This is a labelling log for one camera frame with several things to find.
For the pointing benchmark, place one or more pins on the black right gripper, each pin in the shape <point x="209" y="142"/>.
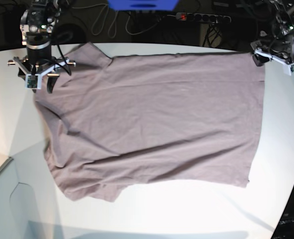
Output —
<point x="39" y="55"/>

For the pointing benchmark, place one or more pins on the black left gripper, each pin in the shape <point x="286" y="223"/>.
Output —
<point x="282" y="47"/>

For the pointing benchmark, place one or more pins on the mauve grey t-shirt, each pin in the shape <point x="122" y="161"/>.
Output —
<point x="120" y="121"/>

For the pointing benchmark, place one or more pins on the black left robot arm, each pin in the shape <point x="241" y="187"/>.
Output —
<point x="282" y="23"/>

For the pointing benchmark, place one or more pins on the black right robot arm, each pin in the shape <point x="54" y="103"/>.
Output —
<point x="37" y="25"/>

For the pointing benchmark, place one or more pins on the black power strip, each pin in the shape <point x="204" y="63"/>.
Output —
<point x="203" y="18"/>

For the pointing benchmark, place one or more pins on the blue plastic box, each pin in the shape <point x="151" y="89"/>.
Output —
<point x="130" y="5"/>

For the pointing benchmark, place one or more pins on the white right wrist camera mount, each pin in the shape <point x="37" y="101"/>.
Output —
<point x="34" y="81"/>

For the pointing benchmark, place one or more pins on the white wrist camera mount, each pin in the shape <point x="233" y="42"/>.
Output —
<point x="34" y="81"/>
<point x="287" y="65"/>

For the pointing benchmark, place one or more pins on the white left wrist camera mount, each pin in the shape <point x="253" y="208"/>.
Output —
<point x="287" y="65"/>

